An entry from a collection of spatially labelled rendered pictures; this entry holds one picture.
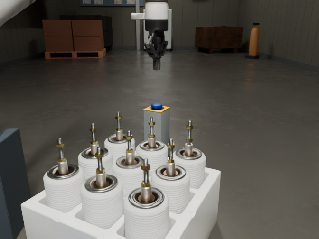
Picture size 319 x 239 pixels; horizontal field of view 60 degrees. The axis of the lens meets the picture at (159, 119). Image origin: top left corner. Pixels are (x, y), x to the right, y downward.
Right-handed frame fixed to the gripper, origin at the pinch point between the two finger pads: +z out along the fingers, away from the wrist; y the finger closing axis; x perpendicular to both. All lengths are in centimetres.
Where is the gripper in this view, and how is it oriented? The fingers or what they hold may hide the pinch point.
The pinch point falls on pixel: (156, 64)
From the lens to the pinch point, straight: 95.4
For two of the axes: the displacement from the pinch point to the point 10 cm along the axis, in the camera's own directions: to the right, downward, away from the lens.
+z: 0.0, 9.5, 3.2
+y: 4.6, -2.8, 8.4
